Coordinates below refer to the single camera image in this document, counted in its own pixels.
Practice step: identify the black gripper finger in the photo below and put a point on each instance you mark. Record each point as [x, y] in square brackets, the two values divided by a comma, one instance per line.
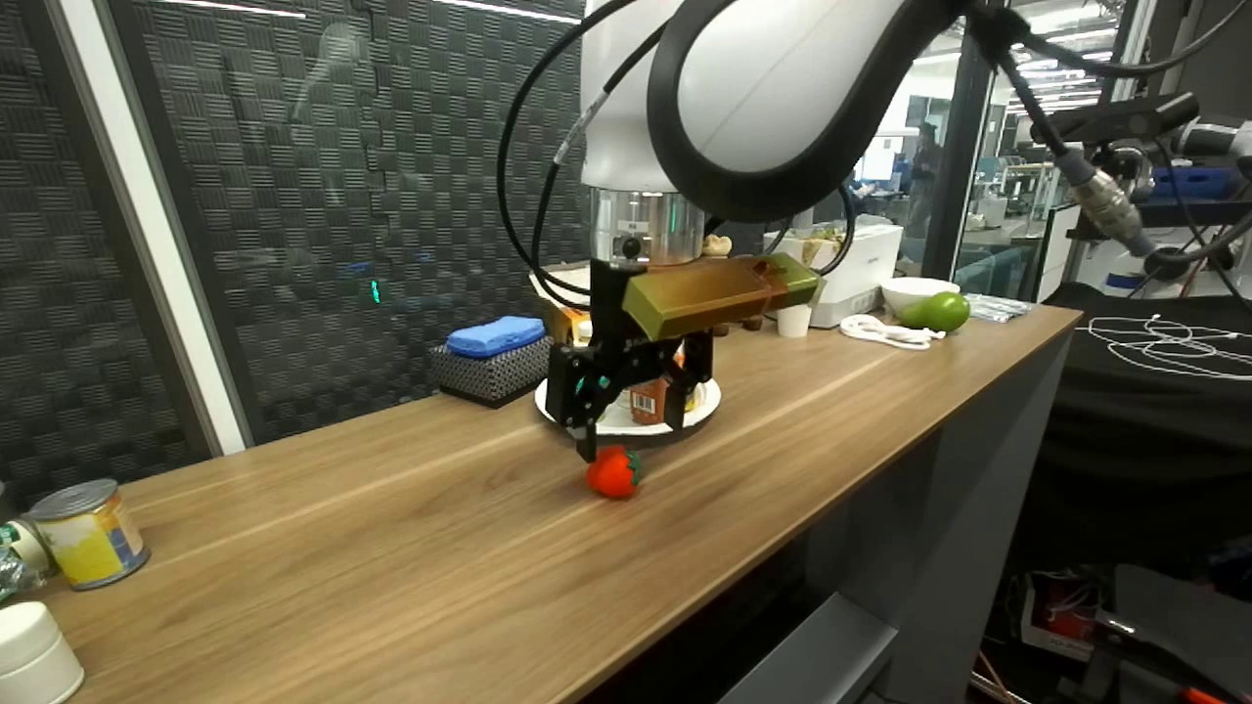
[583, 437]
[689, 384]

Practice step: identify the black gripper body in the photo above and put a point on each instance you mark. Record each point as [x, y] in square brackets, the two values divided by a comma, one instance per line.
[612, 347]

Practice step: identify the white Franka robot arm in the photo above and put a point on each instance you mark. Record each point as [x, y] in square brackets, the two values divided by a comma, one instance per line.
[770, 90]

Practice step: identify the white paper plate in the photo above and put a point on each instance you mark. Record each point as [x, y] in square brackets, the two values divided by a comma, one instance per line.
[698, 404]

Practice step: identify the red strawberry plush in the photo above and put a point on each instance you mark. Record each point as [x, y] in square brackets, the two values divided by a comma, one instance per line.
[612, 475]

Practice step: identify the white paper cup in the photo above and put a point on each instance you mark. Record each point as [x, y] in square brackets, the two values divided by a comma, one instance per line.
[796, 322]

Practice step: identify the white bowl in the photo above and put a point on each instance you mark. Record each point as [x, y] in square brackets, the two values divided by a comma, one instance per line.
[921, 292]

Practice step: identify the green fruit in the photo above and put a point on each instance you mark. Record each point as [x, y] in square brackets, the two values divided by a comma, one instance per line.
[940, 314]

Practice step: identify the grey bin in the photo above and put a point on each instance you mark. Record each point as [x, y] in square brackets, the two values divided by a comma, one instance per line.
[815, 651]

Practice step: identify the white paper sheet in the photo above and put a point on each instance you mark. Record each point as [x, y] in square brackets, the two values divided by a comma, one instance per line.
[1004, 308]

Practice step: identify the black covered desk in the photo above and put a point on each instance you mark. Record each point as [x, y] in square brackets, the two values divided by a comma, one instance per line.
[1149, 457]

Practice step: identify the white lab machine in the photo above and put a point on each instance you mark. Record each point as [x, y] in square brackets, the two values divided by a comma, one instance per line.
[1149, 279]

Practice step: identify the tin can yellow label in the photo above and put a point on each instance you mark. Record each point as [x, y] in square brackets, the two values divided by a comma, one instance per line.
[90, 536]

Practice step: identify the small white green object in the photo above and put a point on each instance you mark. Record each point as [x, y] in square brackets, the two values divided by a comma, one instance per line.
[20, 553]

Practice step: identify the white round jar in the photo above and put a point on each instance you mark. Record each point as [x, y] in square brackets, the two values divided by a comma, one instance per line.
[34, 657]

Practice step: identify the yellowish wrist camera box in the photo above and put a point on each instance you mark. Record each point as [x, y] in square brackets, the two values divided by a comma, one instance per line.
[708, 298]

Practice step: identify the white wall post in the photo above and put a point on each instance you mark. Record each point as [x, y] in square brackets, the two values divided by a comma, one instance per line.
[142, 219]

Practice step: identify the black camera on stand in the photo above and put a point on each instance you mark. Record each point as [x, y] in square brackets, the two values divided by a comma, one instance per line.
[1137, 118]

